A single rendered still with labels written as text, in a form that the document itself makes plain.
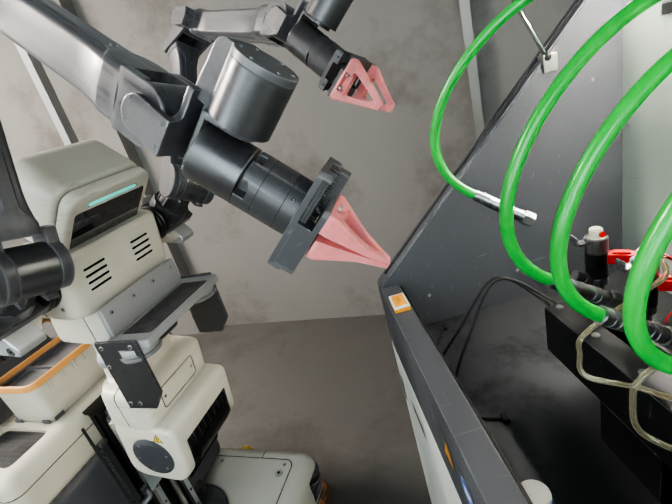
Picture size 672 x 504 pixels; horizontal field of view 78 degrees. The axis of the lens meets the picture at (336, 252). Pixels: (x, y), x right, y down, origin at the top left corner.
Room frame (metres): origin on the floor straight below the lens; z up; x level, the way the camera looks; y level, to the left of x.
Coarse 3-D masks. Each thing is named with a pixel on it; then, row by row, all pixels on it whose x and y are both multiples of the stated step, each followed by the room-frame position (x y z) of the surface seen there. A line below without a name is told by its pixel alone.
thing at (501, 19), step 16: (528, 0) 0.57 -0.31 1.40; (496, 16) 0.59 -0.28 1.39; (512, 16) 0.58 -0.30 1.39; (480, 48) 0.60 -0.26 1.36; (464, 64) 0.60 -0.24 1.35; (448, 80) 0.61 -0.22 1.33; (448, 96) 0.61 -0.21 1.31; (432, 128) 0.62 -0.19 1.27; (432, 144) 0.62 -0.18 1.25; (448, 176) 0.62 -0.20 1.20; (464, 192) 0.61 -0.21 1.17
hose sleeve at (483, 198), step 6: (480, 192) 0.60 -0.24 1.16; (474, 198) 0.60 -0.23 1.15; (480, 198) 0.60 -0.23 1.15; (486, 198) 0.60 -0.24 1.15; (492, 198) 0.60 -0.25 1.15; (486, 204) 0.60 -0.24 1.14; (492, 204) 0.59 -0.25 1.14; (498, 204) 0.59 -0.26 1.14; (498, 210) 0.59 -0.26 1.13; (516, 210) 0.58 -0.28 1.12; (522, 210) 0.58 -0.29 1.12; (516, 216) 0.58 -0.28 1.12; (522, 216) 0.58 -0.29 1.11
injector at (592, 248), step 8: (592, 240) 0.48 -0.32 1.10; (600, 240) 0.47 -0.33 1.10; (608, 240) 0.47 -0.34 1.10; (584, 248) 0.49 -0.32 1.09; (592, 248) 0.47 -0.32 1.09; (600, 248) 0.47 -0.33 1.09; (608, 248) 0.47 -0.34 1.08; (584, 256) 0.49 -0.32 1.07; (592, 256) 0.47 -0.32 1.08; (600, 256) 0.47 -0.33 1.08; (592, 264) 0.47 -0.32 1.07; (600, 264) 0.47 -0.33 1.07; (608, 264) 0.47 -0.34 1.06; (576, 272) 0.48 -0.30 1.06; (584, 272) 0.48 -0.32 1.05; (592, 272) 0.47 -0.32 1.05; (600, 272) 0.47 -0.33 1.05; (608, 272) 0.47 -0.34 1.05; (584, 280) 0.48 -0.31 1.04; (592, 280) 0.47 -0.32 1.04; (600, 280) 0.47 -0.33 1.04
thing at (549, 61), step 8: (512, 0) 0.80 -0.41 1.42; (520, 16) 0.80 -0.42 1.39; (528, 24) 0.79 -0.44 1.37; (536, 40) 0.79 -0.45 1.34; (544, 48) 0.79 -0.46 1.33; (544, 56) 0.79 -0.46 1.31; (552, 56) 0.79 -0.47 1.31; (544, 64) 0.79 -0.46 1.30; (552, 64) 0.79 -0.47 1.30; (544, 72) 0.79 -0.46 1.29
